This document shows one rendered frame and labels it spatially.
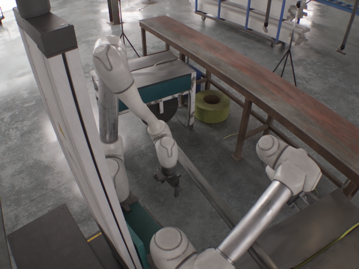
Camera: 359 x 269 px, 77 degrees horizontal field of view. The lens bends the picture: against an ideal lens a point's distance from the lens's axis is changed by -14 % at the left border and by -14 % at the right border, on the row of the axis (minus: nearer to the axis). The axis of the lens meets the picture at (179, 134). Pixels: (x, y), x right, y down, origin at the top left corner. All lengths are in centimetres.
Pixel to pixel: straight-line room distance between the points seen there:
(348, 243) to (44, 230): 152
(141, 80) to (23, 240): 164
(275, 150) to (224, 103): 197
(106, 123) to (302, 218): 113
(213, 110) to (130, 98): 194
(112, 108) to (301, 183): 90
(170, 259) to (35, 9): 92
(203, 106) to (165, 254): 217
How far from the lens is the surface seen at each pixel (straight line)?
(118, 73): 96
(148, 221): 139
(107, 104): 123
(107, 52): 95
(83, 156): 61
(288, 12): 503
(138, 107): 108
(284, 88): 231
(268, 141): 112
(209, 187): 143
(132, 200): 145
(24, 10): 60
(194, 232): 213
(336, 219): 158
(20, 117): 378
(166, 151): 126
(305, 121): 199
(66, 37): 47
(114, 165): 128
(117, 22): 662
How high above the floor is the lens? 191
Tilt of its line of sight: 42 degrees down
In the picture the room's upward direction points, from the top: straight up
